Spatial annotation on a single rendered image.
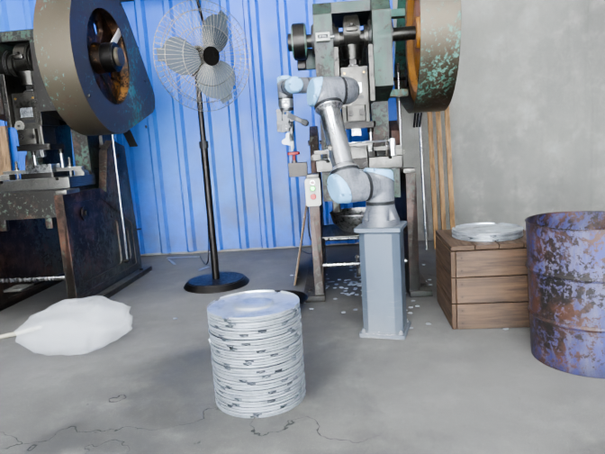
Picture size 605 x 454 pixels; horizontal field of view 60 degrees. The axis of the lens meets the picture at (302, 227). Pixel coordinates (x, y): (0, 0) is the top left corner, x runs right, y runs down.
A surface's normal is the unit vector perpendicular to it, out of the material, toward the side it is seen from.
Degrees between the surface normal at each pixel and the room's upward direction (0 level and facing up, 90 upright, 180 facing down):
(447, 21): 94
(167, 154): 90
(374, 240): 90
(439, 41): 106
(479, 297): 90
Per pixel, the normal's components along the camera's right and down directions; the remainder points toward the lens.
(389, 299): -0.32, 0.17
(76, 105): -0.03, 0.76
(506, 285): -0.09, 0.16
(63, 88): -0.04, 0.61
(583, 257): -0.56, 0.20
